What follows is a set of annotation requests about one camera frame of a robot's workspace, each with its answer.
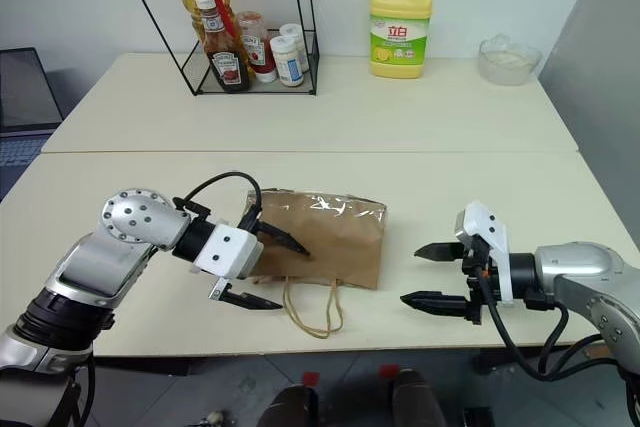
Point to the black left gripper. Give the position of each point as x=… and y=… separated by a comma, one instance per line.
x=249, y=225

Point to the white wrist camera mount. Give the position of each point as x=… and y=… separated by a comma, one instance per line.
x=487, y=227
x=227, y=250

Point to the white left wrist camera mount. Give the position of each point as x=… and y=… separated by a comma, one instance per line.
x=227, y=250

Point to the yellow detergent jug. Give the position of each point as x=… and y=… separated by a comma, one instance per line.
x=400, y=37

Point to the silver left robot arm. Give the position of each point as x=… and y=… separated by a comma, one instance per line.
x=125, y=227

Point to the red squeeze ketchup bottle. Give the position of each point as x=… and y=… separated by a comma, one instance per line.
x=256, y=49

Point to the clear glass bowl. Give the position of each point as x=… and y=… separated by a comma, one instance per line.
x=507, y=64

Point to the dark rounded shape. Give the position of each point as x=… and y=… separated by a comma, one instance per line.
x=292, y=407
x=415, y=399

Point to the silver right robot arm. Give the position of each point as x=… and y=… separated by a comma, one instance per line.
x=580, y=267

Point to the grey laptop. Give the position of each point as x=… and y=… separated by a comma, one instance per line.
x=25, y=92

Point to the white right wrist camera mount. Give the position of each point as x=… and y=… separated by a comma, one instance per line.
x=487, y=227

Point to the dark glass ketchup bottle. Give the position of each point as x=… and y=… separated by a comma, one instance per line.
x=227, y=67

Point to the red tape piece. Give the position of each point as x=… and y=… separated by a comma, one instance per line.
x=390, y=371
x=312, y=378

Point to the white seasoning jar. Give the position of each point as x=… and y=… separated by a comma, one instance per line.
x=289, y=62
x=296, y=34

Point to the brown paper bag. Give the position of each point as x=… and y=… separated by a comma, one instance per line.
x=340, y=247

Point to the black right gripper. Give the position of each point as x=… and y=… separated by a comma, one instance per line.
x=476, y=267

